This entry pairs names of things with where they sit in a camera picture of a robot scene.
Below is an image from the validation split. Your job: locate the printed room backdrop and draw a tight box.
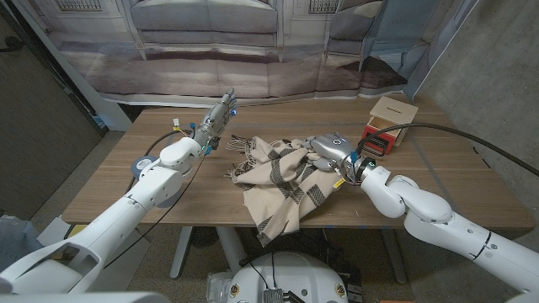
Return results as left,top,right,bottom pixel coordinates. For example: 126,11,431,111
12,0,481,109

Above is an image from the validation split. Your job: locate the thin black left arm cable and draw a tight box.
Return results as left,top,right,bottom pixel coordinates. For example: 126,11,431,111
103,153,207,270

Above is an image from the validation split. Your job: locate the wooden box with red drawer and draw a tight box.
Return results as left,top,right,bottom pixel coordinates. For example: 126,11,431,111
361,95,419,157

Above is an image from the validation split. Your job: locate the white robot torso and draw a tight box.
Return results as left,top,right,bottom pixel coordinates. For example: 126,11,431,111
227,251,350,303

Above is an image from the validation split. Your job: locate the clear plastic bag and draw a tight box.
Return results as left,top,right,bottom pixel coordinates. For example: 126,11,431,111
205,271,235,303

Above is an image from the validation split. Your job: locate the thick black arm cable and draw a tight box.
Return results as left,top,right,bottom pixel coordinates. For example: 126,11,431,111
125,129,197,193
355,121,539,178

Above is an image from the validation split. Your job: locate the white table leg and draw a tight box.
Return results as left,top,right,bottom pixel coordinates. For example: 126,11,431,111
378,229,408,285
169,226,194,281
216,226,248,274

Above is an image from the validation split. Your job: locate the beige plaid fringed scarf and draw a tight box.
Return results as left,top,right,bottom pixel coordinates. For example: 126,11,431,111
225,134,344,248

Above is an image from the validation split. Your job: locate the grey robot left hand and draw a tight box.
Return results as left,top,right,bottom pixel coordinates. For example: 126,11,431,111
191,87,237,156

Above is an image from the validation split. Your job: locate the white backdrop frame post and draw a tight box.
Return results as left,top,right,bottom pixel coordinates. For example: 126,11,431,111
10,0,134,132

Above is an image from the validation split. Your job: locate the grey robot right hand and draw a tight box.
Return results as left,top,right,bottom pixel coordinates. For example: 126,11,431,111
303,132,378,186

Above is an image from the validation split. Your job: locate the person leg in jeans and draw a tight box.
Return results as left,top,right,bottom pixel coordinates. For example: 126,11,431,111
0,214,43,270

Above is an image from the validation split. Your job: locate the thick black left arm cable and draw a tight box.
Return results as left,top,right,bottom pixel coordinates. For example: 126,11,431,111
125,129,197,193

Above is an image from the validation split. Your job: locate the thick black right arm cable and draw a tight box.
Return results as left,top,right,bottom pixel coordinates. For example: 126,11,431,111
355,121,539,178

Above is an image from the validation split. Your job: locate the black door handle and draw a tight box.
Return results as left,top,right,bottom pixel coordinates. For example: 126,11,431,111
0,35,24,54

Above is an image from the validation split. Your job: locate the black round fan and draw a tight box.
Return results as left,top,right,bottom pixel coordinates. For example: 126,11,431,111
189,226,220,249

